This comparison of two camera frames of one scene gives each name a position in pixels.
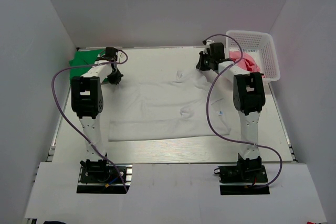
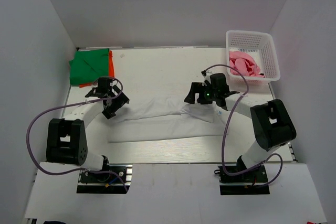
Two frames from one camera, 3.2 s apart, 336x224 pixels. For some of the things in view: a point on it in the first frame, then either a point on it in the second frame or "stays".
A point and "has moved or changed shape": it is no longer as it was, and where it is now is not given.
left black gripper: [115, 77] → [115, 102]
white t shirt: [167, 103] has moved or changed shape
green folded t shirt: [83, 57] stays
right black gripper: [201, 63] → [196, 95]
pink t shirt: [246, 61] stays
